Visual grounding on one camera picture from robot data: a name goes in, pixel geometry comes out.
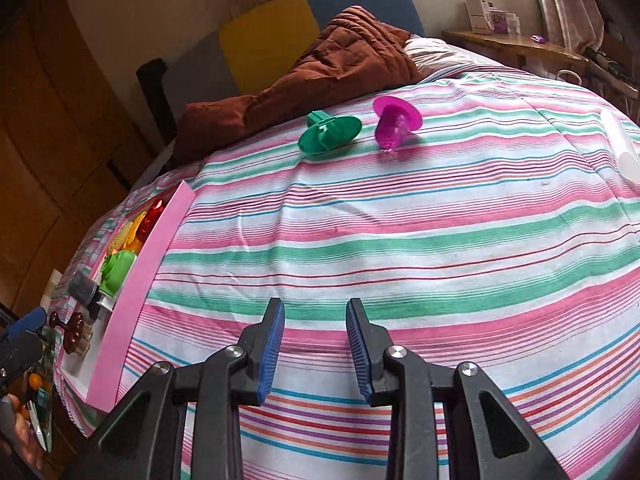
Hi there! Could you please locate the wooden wardrobe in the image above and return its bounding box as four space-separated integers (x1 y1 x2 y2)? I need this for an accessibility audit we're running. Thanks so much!
0 0 167 322

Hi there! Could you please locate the white plastic tube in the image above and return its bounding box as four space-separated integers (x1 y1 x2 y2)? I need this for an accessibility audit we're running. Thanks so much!
599 108 640 185

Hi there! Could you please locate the dark translucent bottle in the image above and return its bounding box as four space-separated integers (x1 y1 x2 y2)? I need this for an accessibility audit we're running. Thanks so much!
67 270 109 319

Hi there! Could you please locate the tall white carton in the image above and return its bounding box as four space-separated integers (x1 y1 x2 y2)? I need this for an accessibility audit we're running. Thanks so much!
462 0 496 36

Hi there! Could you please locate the striped bed sheet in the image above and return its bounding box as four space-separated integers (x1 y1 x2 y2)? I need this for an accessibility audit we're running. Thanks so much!
54 67 640 480

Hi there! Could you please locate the wooden shelf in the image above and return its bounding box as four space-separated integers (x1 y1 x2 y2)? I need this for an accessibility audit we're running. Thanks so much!
442 28 589 77

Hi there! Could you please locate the pale pillow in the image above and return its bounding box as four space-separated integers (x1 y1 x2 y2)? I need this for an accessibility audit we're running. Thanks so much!
403 36 482 79

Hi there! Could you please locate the beige curtain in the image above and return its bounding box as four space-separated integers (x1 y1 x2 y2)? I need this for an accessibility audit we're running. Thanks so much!
529 0 607 57

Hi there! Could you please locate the colourful printed packet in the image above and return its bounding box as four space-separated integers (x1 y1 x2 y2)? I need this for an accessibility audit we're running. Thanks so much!
26 344 57 454

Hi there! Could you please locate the dark brown flower mold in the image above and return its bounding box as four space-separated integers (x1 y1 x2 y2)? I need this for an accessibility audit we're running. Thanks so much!
48 311 96 359

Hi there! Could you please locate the yellow plastic piece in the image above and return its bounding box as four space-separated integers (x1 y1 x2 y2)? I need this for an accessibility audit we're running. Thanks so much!
111 211 151 252

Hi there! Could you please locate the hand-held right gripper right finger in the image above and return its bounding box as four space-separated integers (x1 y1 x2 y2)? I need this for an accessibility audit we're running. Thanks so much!
345 297 569 480

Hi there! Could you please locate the green plastic spinning top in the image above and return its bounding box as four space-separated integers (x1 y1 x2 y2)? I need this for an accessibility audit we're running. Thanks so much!
298 110 364 155

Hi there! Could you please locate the colourful padded headboard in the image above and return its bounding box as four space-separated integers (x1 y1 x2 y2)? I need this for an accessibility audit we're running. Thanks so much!
160 0 426 137

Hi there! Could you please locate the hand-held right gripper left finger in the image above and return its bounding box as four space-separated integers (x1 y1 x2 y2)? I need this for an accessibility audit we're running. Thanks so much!
65 297 286 480

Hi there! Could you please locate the pink storage box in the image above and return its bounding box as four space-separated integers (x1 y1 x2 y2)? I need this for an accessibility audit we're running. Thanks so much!
47 180 196 409

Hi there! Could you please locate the person's left hand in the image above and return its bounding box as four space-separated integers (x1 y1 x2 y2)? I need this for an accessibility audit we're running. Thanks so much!
0 394 47 467

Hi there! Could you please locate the black upright panel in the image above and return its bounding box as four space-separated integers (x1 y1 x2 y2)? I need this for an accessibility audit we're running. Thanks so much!
137 58 179 144

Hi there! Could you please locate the brown quilted blanket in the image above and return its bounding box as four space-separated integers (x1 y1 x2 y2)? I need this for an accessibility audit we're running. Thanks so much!
172 5 426 164

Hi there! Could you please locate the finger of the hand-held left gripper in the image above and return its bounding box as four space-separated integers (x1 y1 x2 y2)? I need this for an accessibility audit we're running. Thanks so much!
0 307 49 386

